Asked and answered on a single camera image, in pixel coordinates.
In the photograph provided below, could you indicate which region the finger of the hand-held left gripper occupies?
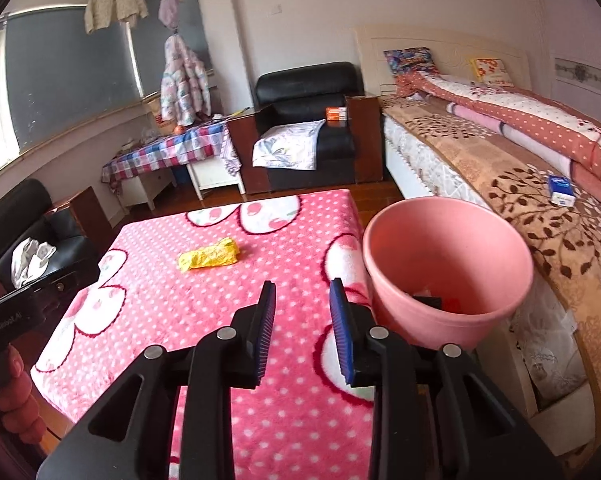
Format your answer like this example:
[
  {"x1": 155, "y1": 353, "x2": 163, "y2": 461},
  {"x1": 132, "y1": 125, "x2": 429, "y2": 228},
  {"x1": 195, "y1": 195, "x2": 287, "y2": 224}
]
[{"x1": 40, "y1": 259, "x2": 102, "y2": 313}]

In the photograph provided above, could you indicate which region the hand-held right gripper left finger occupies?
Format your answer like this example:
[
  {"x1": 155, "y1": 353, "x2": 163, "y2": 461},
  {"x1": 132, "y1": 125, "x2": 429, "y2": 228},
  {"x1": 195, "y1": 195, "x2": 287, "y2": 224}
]
[{"x1": 36, "y1": 280, "x2": 278, "y2": 480}]

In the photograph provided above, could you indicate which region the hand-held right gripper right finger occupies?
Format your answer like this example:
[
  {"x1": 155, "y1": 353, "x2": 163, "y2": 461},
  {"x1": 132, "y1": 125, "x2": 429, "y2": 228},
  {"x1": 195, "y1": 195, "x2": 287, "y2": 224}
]
[{"x1": 329, "y1": 277, "x2": 564, "y2": 480}]

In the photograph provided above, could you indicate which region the black foam net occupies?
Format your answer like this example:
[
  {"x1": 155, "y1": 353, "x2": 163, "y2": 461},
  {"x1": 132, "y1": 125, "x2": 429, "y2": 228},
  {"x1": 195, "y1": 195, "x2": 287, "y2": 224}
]
[{"x1": 411, "y1": 295, "x2": 443, "y2": 314}]

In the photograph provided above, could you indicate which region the yellow wrapper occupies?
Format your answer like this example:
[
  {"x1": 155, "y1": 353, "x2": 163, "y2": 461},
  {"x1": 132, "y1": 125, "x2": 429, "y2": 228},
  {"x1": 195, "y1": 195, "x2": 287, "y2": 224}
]
[{"x1": 178, "y1": 237, "x2": 240, "y2": 274}]

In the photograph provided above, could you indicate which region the pink plastic bucket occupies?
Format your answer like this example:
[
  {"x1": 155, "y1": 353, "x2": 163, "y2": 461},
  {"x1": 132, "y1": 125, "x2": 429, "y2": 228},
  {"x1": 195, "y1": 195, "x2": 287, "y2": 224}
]
[{"x1": 363, "y1": 197, "x2": 534, "y2": 351}]

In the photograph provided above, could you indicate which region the person's left hand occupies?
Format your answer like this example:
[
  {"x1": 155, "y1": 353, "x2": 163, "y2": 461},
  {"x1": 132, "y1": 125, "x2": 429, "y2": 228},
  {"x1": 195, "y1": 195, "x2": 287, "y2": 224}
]
[{"x1": 0, "y1": 342, "x2": 49, "y2": 446}]

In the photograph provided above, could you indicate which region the crumpled white cloth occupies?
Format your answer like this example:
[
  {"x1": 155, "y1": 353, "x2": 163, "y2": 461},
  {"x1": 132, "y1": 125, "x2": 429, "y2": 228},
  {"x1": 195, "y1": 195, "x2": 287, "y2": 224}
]
[{"x1": 11, "y1": 237, "x2": 58, "y2": 289}]

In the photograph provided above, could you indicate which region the pink polka dot blanket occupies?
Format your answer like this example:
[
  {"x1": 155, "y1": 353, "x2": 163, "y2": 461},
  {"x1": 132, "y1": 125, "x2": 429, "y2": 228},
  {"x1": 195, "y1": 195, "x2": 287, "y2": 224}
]
[{"x1": 30, "y1": 188, "x2": 382, "y2": 480}]

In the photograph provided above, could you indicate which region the black armchair with wooden side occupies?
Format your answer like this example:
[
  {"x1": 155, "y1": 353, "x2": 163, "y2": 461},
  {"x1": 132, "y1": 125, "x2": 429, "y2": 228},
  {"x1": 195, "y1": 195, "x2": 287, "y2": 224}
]
[{"x1": 0, "y1": 177, "x2": 114, "y2": 312}]

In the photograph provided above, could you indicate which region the white desk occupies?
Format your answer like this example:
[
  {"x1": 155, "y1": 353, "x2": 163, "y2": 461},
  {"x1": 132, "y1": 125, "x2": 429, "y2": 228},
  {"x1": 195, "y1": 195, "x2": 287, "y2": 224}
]
[{"x1": 117, "y1": 152, "x2": 246, "y2": 211}]

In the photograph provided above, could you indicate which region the checkered tablecloth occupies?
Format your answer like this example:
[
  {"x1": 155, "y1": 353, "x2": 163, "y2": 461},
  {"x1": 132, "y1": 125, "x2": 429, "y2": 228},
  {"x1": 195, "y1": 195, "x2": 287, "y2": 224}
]
[{"x1": 102, "y1": 122, "x2": 242, "y2": 196}]

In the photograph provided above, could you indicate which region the white bed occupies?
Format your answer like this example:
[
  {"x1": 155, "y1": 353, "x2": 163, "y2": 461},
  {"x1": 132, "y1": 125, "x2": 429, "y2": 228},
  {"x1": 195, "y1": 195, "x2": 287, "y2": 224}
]
[{"x1": 355, "y1": 25, "x2": 601, "y2": 457}]

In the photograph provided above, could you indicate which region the white leaf print cloth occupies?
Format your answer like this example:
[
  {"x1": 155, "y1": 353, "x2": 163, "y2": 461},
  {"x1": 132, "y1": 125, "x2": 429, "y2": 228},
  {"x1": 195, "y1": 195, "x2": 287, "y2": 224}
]
[{"x1": 252, "y1": 119, "x2": 327, "y2": 171}]

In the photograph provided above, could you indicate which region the grey window blind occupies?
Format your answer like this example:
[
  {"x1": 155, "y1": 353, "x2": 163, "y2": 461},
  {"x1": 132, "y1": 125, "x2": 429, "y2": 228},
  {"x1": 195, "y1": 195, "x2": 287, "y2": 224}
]
[
  {"x1": 4, "y1": 6, "x2": 144, "y2": 152},
  {"x1": 129, "y1": 0, "x2": 214, "y2": 97}
]

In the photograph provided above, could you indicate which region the pastel puffer jacket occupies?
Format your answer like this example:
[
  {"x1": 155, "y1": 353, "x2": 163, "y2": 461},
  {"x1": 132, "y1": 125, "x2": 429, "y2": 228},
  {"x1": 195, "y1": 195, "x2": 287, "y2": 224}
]
[{"x1": 159, "y1": 34, "x2": 212, "y2": 124}]

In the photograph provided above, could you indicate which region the brown leaf print bedspread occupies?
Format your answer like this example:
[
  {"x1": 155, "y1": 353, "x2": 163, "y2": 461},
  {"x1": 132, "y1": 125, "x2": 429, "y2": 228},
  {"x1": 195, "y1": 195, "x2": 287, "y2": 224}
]
[{"x1": 383, "y1": 94, "x2": 601, "y2": 413}]

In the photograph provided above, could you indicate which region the black leather armchair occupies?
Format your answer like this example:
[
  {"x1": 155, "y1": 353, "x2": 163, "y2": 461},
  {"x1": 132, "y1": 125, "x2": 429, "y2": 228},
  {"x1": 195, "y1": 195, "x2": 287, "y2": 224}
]
[{"x1": 227, "y1": 62, "x2": 384, "y2": 196}]

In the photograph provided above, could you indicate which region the pink rolled blanket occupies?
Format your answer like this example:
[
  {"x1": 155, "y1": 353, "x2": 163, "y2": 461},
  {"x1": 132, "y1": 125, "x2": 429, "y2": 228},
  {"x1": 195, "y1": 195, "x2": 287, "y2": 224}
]
[{"x1": 445, "y1": 102, "x2": 601, "y2": 207}]

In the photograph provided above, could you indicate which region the blue and white box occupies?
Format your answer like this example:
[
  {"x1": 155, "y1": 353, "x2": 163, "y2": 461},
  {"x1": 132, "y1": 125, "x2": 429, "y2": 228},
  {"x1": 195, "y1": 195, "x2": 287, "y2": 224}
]
[{"x1": 547, "y1": 173, "x2": 577, "y2": 207}]

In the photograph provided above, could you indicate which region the colourful cartoon pillow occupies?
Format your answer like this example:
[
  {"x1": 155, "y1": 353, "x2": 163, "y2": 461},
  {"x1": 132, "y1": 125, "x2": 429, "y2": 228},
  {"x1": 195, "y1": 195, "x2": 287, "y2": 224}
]
[{"x1": 383, "y1": 47, "x2": 439, "y2": 77}]

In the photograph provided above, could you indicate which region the cream knitted cardigan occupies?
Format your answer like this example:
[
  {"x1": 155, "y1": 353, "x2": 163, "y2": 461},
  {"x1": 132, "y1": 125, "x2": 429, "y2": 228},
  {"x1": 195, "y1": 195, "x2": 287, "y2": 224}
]
[{"x1": 84, "y1": 0, "x2": 149, "y2": 35}]

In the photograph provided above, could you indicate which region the polka dot rolled quilt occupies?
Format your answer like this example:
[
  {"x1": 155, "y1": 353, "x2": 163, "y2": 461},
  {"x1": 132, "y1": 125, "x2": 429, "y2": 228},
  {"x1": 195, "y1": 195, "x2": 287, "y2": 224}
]
[{"x1": 395, "y1": 70, "x2": 601, "y2": 182}]

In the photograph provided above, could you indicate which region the pink hanging garment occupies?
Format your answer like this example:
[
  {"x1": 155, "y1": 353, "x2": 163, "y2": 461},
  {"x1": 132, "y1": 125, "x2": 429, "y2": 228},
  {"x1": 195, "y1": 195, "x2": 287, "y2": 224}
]
[{"x1": 158, "y1": 0, "x2": 186, "y2": 31}]

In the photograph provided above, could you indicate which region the yellow flower pillow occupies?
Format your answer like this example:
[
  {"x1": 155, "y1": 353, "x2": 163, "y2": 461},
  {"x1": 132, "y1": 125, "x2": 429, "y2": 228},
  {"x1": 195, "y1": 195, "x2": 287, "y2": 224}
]
[{"x1": 469, "y1": 57, "x2": 516, "y2": 87}]

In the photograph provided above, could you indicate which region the white wardrobe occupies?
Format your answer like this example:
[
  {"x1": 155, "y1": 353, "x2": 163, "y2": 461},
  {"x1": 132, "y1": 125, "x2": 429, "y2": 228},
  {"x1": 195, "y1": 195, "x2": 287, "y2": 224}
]
[{"x1": 529, "y1": 0, "x2": 601, "y2": 128}]

